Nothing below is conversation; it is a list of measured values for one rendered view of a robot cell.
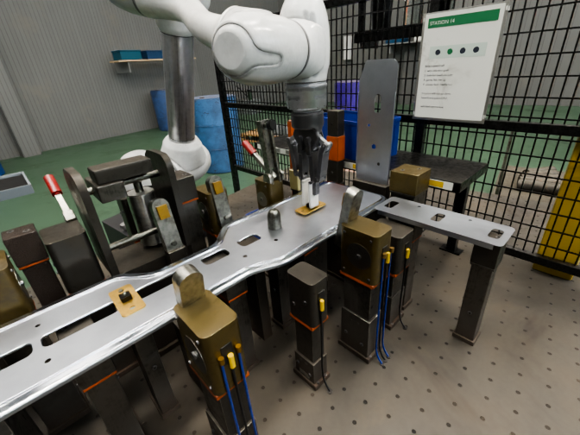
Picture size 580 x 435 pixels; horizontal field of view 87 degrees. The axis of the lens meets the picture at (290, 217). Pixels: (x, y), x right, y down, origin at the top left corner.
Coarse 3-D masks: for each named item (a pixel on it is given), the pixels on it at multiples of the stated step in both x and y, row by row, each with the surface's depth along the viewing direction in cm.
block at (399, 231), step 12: (396, 228) 73; (408, 228) 73; (396, 240) 69; (408, 240) 72; (396, 252) 71; (408, 252) 72; (396, 264) 72; (408, 264) 76; (396, 276) 74; (396, 288) 78; (384, 300) 79; (396, 300) 79; (396, 312) 82
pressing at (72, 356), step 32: (320, 192) 90; (256, 224) 75; (288, 224) 74; (320, 224) 73; (192, 256) 63; (256, 256) 62; (288, 256) 62; (96, 288) 56; (224, 288) 55; (32, 320) 50; (64, 320) 49; (128, 320) 48; (160, 320) 48; (0, 352) 44; (32, 352) 44; (64, 352) 44; (96, 352) 44; (0, 384) 40; (32, 384) 39; (64, 384) 40; (0, 416) 36
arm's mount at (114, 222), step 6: (114, 216) 130; (120, 216) 130; (102, 222) 127; (108, 222) 126; (114, 222) 126; (120, 222) 125; (108, 228) 126; (114, 228) 122; (120, 228) 121; (108, 234) 129; (114, 234) 124; (120, 234) 120; (126, 234) 117; (114, 240) 127; (126, 246) 121
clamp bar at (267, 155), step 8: (264, 120) 82; (272, 120) 79; (264, 128) 83; (272, 128) 80; (264, 136) 82; (272, 136) 84; (264, 144) 82; (272, 144) 84; (264, 152) 84; (272, 152) 86; (264, 160) 85; (272, 160) 86; (272, 176) 86; (280, 176) 87; (272, 184) 86
